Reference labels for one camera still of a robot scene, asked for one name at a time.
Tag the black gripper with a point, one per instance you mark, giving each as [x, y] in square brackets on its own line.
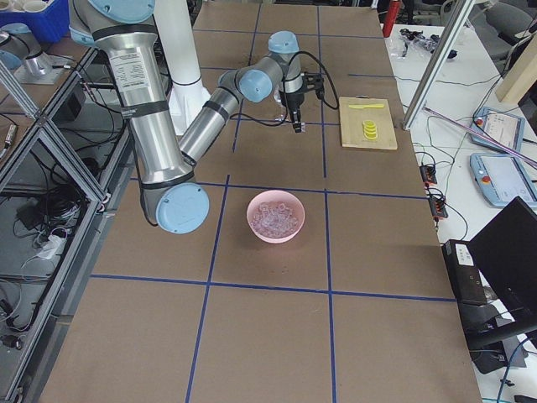
[293, 100]

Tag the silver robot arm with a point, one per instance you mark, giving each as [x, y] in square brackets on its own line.
[127, 33]

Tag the clear wine glass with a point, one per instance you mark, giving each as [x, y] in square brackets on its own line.
[282, 114]

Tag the pink bowl of ice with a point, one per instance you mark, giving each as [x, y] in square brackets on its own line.
[275, 216]

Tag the yellow plastic knife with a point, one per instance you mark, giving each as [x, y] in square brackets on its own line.
[367, 106]

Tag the bamboo cutting board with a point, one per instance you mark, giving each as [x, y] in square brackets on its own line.
[354, 122]

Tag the lemon slice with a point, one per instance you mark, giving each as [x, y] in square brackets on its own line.
[370, 135]

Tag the clear plastic bag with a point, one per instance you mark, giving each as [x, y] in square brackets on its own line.
[410, 41]

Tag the red cylinder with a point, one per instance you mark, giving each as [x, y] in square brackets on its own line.
[390, 17]

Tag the blue teach pendant far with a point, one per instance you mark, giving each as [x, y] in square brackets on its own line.
[506, 128]

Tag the blue teach pendant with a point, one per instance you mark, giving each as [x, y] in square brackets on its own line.
[506, 128]
[501, 178]

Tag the blue teach pendant near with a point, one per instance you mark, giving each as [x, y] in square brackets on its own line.
[501, 178]

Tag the grey office chair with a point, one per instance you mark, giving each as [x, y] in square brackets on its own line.
[514, 29]

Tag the black box device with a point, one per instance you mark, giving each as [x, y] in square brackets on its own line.
[465, 278]

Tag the black monitor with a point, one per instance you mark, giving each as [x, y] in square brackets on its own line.
[505, 253]

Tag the blue storage bin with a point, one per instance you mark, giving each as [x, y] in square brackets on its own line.
[49, 25]

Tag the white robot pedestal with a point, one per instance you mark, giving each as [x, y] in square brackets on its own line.
[188, 93]

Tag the aluminium frame post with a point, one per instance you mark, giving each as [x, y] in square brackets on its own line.
[449, 36]

